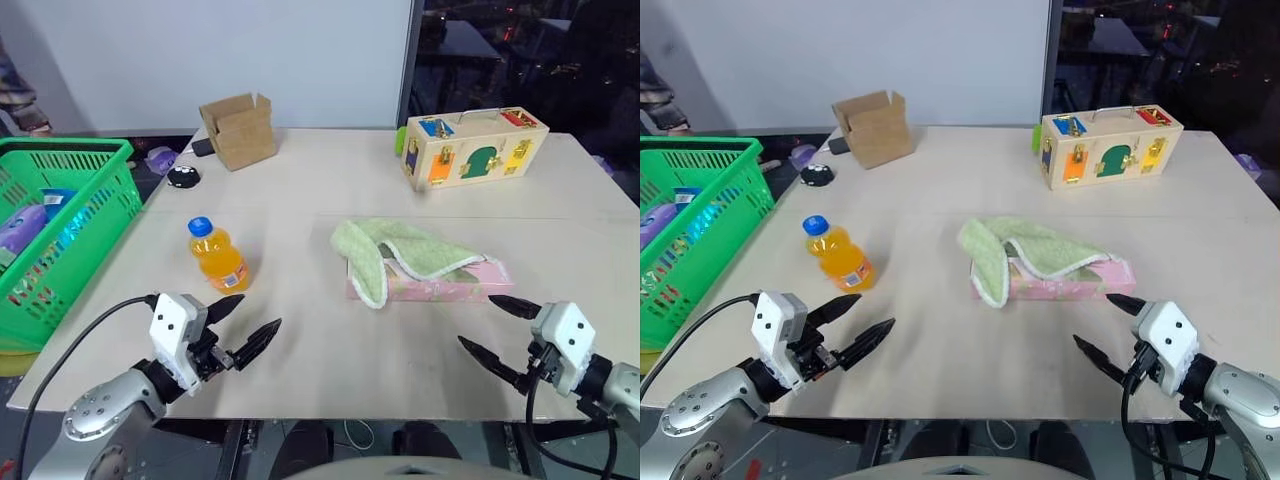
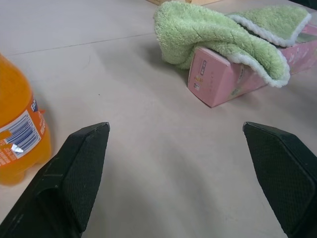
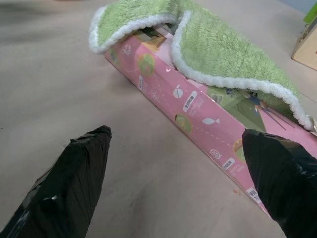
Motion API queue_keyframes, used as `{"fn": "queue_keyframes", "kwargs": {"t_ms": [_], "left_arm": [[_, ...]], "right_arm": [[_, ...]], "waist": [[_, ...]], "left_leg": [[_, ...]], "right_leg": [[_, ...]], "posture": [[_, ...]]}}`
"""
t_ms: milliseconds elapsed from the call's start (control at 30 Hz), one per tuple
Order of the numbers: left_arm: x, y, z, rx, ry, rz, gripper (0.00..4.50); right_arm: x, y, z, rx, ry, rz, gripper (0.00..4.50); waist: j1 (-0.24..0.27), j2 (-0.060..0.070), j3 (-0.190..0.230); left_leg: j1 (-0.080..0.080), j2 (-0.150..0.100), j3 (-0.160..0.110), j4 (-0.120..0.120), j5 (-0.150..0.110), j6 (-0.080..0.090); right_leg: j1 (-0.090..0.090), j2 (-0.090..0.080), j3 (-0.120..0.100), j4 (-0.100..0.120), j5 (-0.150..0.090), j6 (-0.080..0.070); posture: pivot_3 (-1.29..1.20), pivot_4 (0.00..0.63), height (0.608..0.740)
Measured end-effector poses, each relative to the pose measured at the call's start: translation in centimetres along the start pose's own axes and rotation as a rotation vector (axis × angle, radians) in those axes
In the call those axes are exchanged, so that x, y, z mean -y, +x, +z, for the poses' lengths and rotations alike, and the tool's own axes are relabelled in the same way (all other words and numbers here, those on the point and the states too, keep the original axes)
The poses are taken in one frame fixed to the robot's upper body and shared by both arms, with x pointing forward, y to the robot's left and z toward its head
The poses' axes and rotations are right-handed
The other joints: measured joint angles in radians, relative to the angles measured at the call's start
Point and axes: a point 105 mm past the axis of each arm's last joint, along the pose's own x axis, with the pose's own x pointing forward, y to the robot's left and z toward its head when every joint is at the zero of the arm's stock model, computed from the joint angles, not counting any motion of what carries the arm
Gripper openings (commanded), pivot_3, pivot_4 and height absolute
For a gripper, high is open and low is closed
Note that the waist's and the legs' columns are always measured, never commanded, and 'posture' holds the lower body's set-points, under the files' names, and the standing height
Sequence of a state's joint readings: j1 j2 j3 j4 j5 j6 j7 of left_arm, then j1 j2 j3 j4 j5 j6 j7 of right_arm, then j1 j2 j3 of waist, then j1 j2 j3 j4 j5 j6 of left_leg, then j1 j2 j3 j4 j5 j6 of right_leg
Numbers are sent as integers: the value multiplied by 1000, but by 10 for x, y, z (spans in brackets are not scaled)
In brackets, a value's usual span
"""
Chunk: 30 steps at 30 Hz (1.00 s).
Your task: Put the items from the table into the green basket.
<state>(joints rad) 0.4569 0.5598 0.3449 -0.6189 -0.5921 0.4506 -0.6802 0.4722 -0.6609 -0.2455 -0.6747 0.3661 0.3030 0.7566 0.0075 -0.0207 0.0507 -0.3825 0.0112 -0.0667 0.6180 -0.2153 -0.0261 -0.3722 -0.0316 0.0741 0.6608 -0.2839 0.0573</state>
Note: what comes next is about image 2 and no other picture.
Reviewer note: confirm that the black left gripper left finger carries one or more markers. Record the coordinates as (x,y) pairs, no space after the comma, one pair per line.
(74,173)

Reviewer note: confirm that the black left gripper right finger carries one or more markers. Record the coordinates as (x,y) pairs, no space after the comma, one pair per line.
(284,173)

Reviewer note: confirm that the orange soda bottle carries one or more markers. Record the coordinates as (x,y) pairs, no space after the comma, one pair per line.
(17,124)

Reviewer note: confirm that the pink cardboard box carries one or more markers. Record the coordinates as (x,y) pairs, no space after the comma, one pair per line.
(213,81)

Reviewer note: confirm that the green fluffy towel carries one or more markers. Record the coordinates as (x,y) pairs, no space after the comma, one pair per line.
(213,37)

